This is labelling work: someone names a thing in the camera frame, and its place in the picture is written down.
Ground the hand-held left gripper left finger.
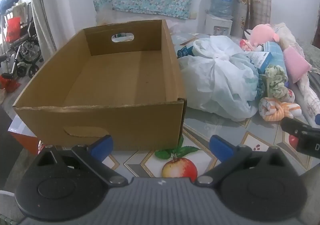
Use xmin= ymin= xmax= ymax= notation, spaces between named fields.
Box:
xmin=36 ymin=135 xmax=127 ymax=187

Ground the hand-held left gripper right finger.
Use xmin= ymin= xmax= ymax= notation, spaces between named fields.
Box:
xmin=195 ymin=135 xmax=284 ymax=187

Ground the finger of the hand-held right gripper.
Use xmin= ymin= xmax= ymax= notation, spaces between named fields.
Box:
xmin=281 ymin=116 xmax=314 ymax=138

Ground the brown cardboard box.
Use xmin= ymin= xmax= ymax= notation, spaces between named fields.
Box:
xmin=13 ymin=19 xmax=187 ymax=152

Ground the pink towel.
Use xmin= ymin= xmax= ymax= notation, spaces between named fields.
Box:
xmin=284 ymin=46 xmax=312 ymax=84

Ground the pink plush toy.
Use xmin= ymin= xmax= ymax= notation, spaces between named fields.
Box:
xmin=244 ymin=24 xmax=279 ymax=49

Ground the orange striped towel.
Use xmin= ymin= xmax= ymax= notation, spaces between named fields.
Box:
xmin=259 ymin=98 xmax=302 ymax=122

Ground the white checked fringed blanket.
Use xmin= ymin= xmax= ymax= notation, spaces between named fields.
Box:
xmin=296 ymin=71 xmax=320 ymax=127

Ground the green scrunched cloth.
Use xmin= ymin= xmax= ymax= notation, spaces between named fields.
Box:
xmin=265 ymin=65 xmax=290 ymax=99

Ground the fruit print tablecloth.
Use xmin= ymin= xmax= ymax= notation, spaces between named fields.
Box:
xmin=107 ymin=105 xmax=320 ymax=185

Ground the white plastic bag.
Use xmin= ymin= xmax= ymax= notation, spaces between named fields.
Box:
xmin=179 ymin=35 xmax=260 ymax=122

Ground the blue carton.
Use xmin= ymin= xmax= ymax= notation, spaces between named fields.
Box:
xmin=246 ymin=51 xmax=273 ymax=75

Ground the red white stool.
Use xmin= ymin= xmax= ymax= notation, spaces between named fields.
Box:
xmin=8 ymin=117 xmax=45 ymax=156

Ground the cream lace cloth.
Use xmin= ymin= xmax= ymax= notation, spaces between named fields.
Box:
xmin=272 ymin=23 xmax=304 ymax=52

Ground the blue printed packet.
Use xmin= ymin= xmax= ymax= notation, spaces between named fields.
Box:
xmin=177 ymin=45 xmax=195 ymax=59

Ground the checked rolled mat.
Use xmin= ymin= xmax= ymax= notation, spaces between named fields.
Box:
xmin=250 ymin=0 xmax=272 ymax=27

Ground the white water dispenser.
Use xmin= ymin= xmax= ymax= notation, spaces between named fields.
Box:
xmin=204 ymin=13 xmax=233 ymax=37

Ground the floral rolled mat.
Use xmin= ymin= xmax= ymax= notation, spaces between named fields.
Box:
xmin=234 ymin=0 xmax=251 ymax=39

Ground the wheelchair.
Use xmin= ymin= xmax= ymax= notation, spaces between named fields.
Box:
xmin=0 ymin=2 xmax=45 ymax=79

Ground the red bag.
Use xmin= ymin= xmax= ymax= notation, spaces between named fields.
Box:
xmin=6 ymin=16 xmax=22 ymax=42

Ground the white curtain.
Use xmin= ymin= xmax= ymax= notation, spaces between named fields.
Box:
xmin=26 ymin=0 xmax=77 ymax=54

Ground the dark blue hanging clothing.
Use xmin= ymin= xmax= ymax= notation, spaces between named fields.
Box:
xmin=0 ymin=0 xmax=23 ymax=12

